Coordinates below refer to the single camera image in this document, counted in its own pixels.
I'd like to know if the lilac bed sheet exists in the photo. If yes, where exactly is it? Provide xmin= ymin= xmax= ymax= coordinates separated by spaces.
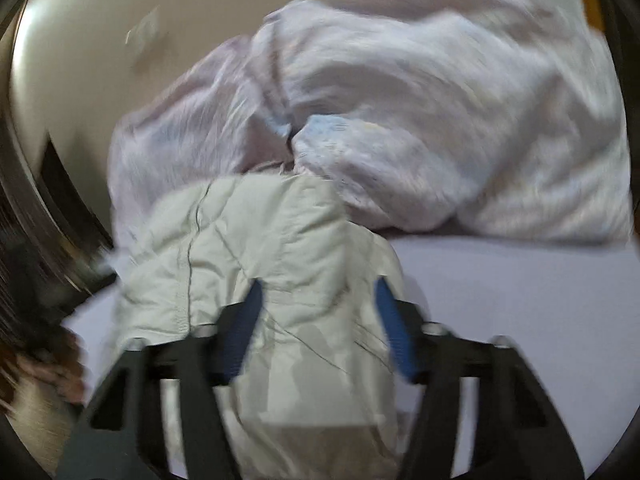
xmin=65 ymin=232 xmax=633 ymax=480

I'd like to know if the dark wooden furniture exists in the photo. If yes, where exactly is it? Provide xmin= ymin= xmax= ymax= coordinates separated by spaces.
xmin=41 ymin=134 xmax=117 ymax=281

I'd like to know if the white wall outlet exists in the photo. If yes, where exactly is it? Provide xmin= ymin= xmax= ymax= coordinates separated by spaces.
xmin=125 ymin=6 xmax=164 ymax=62

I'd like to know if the lilac patterned duvet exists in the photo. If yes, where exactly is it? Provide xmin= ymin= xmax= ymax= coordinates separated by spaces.
xmin=106 ymin=0 xmax=634 ymax=247

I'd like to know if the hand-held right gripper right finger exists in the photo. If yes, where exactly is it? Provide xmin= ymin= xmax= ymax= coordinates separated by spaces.
xmin=374 ymin=276 xmax=587 ymax=480

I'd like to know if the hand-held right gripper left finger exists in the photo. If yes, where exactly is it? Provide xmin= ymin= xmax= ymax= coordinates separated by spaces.
xmin=55 ymin=279 xmax=266 ymax=480

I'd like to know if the cream puffer jacket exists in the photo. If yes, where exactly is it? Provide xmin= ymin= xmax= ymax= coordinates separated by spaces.
xmin=112 ymin=172 xmax=410 ymax=480

